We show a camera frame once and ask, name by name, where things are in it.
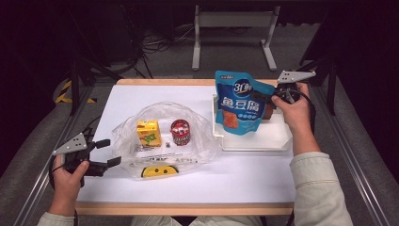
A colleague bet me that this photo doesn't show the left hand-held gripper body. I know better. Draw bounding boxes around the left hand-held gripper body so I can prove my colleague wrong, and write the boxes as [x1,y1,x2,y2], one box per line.
[52,132,106,177]

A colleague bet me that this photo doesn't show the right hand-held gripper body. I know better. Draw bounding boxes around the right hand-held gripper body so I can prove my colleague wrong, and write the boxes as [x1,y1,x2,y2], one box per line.
[273,70,317,104]

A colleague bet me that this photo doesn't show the blue snack pouch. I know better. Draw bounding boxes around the blue snack pouch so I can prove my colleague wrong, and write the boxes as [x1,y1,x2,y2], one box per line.
[215,70,277,137]

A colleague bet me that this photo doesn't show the white plastic tray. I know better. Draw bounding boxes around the white plastic tray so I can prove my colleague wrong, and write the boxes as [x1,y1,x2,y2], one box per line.
[211,92,295,153]

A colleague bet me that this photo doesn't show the yellow juice carton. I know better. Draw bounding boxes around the yellow juice carton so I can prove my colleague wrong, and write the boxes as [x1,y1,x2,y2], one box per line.
[136,120,163,148]

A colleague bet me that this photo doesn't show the red can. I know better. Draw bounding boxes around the red can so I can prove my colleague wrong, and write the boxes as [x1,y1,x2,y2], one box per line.
[169,119,191,147]

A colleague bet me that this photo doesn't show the clear smiley plastic bag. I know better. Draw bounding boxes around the clear smiley plastic bag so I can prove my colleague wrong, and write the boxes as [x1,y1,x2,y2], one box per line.
[111,101,220,180]

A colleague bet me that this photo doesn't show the person's right hand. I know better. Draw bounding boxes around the person's right hand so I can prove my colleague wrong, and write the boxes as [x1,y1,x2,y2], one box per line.
[271,82,316,140]

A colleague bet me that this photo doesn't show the person's left hand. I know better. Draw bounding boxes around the person's left hand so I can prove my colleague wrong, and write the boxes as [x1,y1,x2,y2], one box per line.
[50,154,90,206]

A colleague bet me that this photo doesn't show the wooden table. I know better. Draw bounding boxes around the wooden table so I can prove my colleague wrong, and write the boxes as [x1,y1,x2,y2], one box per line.
[73,78,295,217]

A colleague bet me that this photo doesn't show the white table mat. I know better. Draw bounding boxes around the white table mat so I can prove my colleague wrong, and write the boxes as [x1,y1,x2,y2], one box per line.
[76,85,297,203]

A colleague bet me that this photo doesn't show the person's legs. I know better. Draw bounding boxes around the person's legs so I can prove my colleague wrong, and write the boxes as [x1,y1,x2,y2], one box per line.
[130,216,264,226]

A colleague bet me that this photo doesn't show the tangled black cable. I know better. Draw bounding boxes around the tangled black cable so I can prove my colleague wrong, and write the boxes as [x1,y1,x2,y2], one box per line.
[81,115,103,142]

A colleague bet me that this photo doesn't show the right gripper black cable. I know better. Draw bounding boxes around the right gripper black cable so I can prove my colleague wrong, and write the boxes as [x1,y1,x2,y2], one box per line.
[291,89,317,135]

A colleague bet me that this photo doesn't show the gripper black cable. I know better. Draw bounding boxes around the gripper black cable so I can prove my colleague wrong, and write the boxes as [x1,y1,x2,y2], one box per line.
[48,155,78,226]
[291,89,317,135]

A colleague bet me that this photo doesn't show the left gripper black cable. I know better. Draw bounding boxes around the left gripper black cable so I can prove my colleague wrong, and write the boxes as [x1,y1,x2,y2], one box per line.
[48,155,78,226]

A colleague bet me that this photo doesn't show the aluminium floor rail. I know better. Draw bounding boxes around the aluminium floor rail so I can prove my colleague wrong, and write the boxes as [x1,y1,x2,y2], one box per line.
[313,84,390,226]
[12,109,79,226]

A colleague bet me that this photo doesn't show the white metal table frame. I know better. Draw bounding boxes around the white metal table frame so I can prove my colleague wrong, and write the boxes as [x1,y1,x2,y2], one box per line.
[191,4,281,73]

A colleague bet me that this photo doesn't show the black floor cables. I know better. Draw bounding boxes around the black floor cables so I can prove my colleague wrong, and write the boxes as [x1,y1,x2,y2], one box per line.
[123,4,197,79]

